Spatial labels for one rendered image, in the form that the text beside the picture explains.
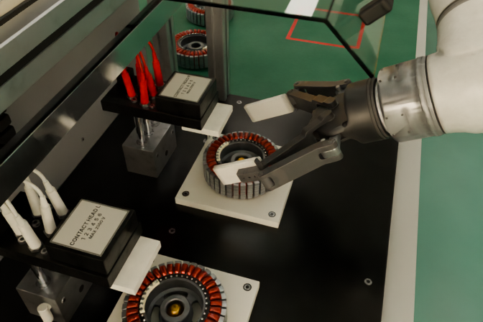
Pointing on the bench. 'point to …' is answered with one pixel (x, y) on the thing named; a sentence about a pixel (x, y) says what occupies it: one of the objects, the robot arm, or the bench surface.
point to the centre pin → (175, 310)
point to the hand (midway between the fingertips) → (241, 141)
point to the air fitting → (45, 312)
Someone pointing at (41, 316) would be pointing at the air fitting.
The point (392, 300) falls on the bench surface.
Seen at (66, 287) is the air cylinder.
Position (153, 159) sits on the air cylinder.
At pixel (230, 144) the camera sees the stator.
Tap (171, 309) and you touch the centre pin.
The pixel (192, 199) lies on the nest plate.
